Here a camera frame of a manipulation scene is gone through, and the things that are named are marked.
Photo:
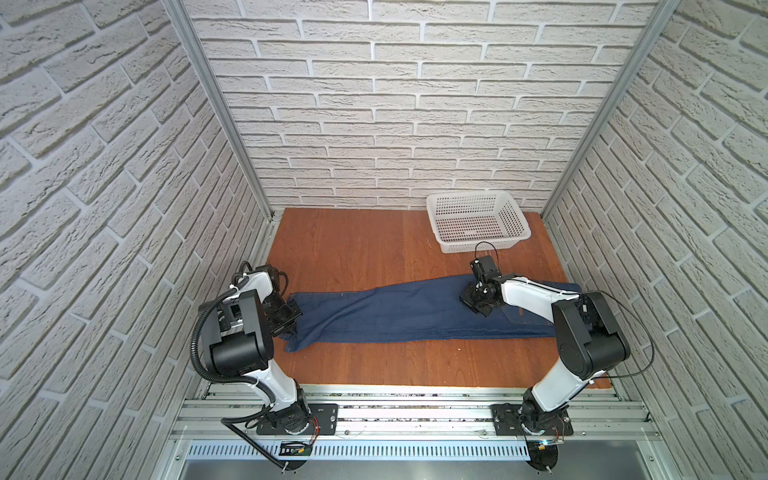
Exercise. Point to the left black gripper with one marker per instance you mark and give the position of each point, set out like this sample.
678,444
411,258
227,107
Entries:
292,321

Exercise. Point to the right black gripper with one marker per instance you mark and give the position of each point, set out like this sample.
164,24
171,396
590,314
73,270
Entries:
465,297

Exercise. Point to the dark blue denim trousers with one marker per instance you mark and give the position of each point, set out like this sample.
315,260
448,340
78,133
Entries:
415,311

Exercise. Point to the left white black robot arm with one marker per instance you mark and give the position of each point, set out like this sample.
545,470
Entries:
232,341

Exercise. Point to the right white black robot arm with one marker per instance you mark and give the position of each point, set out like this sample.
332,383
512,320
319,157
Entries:
588,337

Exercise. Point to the white plastic laundry basket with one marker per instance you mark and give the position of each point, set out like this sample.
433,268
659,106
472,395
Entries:
461,221

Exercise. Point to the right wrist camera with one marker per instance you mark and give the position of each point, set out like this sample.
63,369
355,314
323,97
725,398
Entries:
485,270

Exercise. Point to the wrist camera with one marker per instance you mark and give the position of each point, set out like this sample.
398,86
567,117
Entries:
485,270
279,279

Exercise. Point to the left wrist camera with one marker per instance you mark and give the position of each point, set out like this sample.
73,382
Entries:
279,279

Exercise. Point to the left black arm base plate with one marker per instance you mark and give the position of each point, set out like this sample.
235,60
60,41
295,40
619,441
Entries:
297,422

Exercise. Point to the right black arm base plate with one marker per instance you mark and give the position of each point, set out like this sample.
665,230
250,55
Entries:
510,420

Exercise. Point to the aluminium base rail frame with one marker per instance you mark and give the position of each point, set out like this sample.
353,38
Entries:
404,423

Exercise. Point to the left aluminium corner post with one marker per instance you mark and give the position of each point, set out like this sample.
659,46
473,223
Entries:
191,42

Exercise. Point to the aluminium corner post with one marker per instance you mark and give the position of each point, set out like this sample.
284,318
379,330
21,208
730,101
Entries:
191,42
657,22

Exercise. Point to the right aluminium corner post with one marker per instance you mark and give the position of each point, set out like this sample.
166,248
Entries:
657,22

